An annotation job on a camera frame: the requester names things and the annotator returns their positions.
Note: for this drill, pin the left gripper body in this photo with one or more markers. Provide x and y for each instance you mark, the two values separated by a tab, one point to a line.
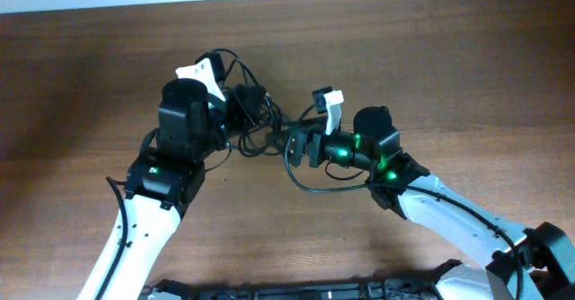
231	116

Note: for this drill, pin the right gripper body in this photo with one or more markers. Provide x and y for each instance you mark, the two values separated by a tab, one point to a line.
340	146

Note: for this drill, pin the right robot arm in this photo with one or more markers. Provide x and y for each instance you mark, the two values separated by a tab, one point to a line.
514	261

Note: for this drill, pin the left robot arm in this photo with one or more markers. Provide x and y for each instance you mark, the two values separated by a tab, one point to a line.
165	177

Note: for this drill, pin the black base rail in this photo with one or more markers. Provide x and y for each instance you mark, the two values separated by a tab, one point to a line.
352	289

